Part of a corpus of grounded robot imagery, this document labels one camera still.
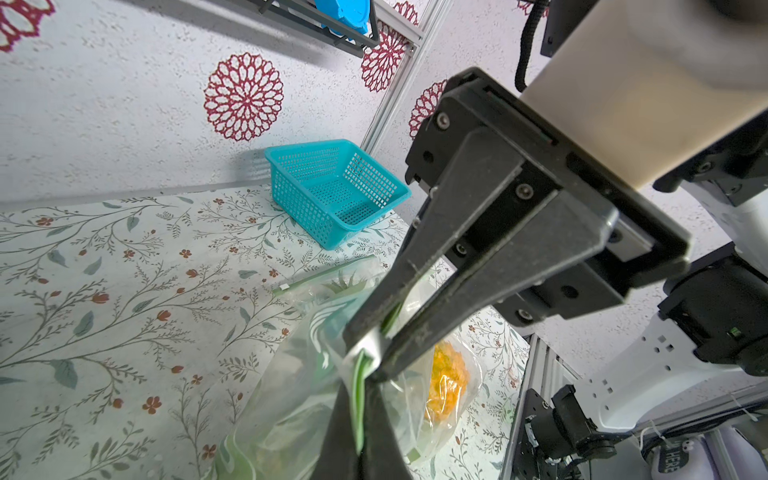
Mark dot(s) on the blue alarm clock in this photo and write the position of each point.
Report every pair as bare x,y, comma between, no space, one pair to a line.
352,13

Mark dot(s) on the teal plastic basket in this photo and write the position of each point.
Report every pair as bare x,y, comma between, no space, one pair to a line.
332,189

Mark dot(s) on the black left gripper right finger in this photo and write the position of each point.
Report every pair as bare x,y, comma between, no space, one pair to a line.
381,457

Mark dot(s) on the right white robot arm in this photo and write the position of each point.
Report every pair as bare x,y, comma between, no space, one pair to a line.
714,317

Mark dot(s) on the grey wall shelf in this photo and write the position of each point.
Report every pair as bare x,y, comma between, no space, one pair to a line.
304,17

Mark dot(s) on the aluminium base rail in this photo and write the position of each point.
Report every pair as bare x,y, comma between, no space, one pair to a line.
722,438

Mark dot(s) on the clear zip-top bag green seal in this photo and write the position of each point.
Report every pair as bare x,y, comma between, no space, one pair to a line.
280,431

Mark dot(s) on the green pineapple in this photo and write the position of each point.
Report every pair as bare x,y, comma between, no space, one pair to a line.
328,319

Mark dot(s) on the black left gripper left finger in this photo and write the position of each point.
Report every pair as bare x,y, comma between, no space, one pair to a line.
338,459

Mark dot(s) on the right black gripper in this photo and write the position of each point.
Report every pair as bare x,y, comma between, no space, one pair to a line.
534,225

